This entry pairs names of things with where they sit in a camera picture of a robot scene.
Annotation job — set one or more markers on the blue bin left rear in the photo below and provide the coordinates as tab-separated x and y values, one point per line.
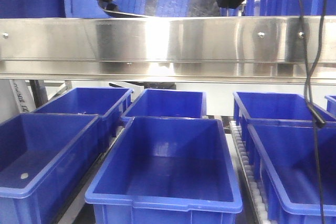
107	102

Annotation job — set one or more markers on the blue bin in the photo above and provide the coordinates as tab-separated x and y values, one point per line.
285	166
107	102
167	170
331	104
167	103
43	159
269	108

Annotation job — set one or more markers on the blue bin right rear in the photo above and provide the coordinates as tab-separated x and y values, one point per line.
269	108

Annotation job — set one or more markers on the blue bin centre rear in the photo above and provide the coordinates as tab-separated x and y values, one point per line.
167	103

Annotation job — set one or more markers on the blue bin far right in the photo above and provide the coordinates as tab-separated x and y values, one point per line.
331	104

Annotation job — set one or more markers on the blue bin right front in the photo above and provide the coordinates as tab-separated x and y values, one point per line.
285	166

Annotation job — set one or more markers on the blue bin left front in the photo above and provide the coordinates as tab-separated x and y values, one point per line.
43	159

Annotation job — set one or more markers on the blue bin centre front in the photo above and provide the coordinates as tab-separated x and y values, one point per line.
167	170

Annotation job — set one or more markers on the white roller conveyor track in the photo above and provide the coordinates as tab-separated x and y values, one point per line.
253	192

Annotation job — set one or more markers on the stainless steel shelf rail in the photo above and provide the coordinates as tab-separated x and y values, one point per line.
269	49

